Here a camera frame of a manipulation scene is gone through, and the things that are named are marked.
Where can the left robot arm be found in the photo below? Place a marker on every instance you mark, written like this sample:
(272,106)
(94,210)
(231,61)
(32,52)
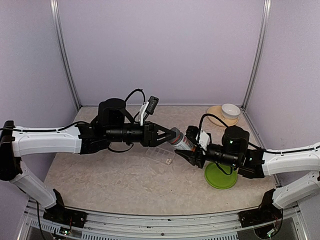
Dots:
(113,124)

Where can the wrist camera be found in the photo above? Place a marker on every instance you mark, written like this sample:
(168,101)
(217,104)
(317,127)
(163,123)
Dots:
(197,137)
(147,109)

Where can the left aluminium frame post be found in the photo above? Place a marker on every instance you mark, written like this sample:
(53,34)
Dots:
(54,5)

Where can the beige wooden plate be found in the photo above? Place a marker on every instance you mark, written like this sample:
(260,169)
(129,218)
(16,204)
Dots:
(217,111)

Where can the grey-capped orange pill bottle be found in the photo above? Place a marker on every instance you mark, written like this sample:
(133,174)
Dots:
(180,141)

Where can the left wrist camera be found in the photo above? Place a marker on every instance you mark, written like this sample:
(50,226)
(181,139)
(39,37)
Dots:
(147,109)

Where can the front aluminium rail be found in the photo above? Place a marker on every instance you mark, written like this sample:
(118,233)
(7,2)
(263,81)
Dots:
(100,225)

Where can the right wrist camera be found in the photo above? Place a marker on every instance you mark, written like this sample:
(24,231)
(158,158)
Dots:
(197,137)

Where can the white pills in organizer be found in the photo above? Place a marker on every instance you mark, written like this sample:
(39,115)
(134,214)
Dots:
(169,161)

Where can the aluminium frame post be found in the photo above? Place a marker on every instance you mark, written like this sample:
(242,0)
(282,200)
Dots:
(54,5)
(258,54)

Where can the clear plastic pill organizer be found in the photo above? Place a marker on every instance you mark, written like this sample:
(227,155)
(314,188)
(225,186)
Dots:
(159,154)

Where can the right aluminium frame post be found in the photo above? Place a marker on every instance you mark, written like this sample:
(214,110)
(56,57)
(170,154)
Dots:
(258,54)

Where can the white ceramic bowl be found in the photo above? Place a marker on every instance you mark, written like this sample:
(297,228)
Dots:
(230,111)

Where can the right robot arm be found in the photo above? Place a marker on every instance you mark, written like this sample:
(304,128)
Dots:
(258,163)

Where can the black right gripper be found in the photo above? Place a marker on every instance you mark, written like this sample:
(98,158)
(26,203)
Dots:
(192,157)

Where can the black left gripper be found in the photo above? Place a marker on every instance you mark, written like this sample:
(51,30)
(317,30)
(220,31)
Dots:
(149,136)

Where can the green plate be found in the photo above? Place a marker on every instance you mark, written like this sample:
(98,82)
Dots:
(220,176)

